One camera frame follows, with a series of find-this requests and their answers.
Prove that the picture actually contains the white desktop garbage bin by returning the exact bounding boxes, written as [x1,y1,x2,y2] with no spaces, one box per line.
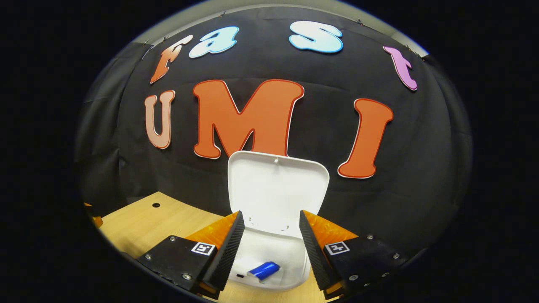
[227,151,330,292]

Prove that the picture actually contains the blue pop can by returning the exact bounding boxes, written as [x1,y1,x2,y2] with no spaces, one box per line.
[246,261,281,282]

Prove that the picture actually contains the wooden desktop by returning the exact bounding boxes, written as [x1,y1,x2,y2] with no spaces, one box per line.
[99,191,342,303]

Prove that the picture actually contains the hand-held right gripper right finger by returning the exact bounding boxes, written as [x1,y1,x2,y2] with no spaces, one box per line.
[299,210,411,300]

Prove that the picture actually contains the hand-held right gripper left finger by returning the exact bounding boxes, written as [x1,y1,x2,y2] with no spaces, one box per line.
[137,210,245,300]

